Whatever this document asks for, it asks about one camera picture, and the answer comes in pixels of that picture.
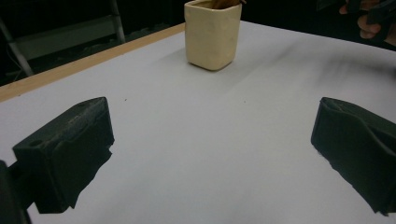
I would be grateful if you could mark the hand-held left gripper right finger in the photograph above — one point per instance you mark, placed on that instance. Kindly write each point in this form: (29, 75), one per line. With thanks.
(358, 146)

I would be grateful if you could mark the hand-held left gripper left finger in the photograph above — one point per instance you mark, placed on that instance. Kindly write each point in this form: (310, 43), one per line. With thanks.
(65, 152)

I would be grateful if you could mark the cream square cup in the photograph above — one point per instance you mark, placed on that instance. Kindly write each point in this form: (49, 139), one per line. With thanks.
(213, 35)

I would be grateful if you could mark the grey metal stand frame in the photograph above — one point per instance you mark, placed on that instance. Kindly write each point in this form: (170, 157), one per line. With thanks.
(62, 37)

